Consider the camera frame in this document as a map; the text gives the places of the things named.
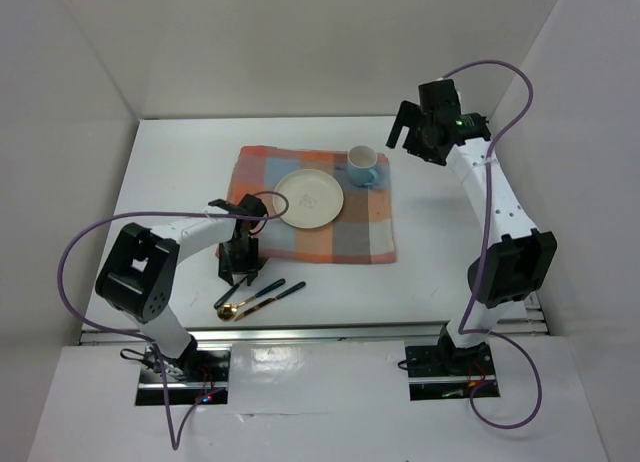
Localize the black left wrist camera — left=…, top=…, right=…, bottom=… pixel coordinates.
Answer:
left=208, top=194, right=268, bottom=221

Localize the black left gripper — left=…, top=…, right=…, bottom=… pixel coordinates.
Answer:
left=216, top=235, right=257, bottom=284

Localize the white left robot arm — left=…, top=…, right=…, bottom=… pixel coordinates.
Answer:
left=95, top=211, right=266, bottom=381

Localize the aluminium front table rail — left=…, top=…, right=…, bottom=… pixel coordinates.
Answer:
left=79, top=313, right=549, bottom=345

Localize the checked orange blue placemat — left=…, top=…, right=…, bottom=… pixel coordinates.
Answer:
left=227, top=146, right=396, bottom=264

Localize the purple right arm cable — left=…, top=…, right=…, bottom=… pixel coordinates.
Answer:
left=439, top=60, right=545, bottom=428

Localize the gold spoon dark handle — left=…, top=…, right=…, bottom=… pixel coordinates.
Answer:
left=216, top=278, right=286, bottom=321

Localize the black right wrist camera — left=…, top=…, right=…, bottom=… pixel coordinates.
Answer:
left=418, top=79, right=491, bottom=144

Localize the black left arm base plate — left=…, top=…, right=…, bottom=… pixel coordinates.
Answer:
left=139, top=348, right=231, bottom=384

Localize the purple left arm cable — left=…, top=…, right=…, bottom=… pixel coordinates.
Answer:
left=57, top=190, right=290, bottom=451

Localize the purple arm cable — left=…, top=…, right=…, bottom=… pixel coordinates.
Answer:
left=439, top=60, right=545, bottom=428
left=57, top=190, right=290, bottom=451

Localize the light blue mug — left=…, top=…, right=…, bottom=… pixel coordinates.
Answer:
left=347, top=146, right=379, bottom=187

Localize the gold knife dark handle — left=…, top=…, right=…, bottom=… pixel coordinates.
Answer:
left=233, top=281, right=306, bottom=322

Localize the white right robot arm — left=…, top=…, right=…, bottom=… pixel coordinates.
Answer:
left=386, top=101, right=557, bottom=375

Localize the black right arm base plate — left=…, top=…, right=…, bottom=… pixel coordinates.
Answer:
left=397, top=344, right=496, bottom=382

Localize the cream ceramic plate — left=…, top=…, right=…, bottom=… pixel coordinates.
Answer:
left=272, top=169, right=344, bottom=229

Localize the gold fork dark handle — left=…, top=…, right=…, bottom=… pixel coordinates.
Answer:
left=213, top=276, right=247, bottom=310

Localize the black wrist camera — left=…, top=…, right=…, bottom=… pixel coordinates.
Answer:
left=208, top=194, right=268, bottom=221
left=418, top=79, right=491, bottom=144

